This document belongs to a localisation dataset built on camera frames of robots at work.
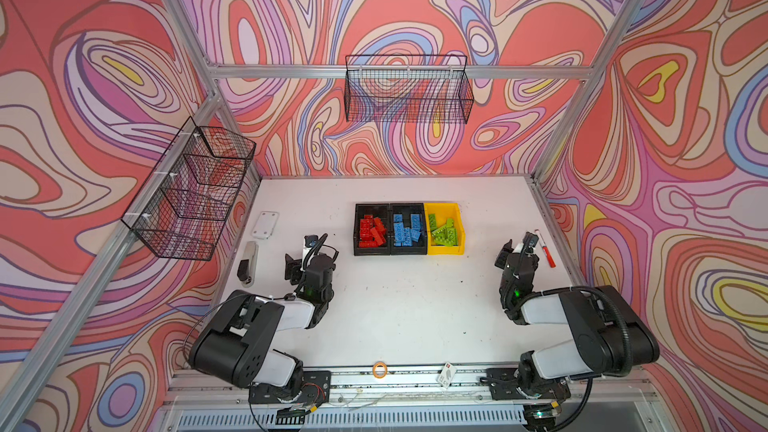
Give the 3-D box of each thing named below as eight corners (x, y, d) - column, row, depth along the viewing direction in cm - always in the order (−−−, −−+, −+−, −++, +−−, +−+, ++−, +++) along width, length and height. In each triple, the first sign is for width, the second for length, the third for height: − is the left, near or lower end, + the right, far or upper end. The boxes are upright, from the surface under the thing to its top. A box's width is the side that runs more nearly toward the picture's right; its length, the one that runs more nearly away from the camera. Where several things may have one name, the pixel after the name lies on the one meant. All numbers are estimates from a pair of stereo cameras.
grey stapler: (242, 287, 93) (235, 280, 89) (250, 247, 102) (244, 239, 98) (253, 286, 93) (247, 279, 89) (260, 246, 102) (255, 238, 99)
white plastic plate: (253, 239, 104) (249, 233, 102) (261, 217, 111) (257, 211, 108) (273, 239, 104) (270, 233, 102) (279, 217, 111) (277, 211, 108)
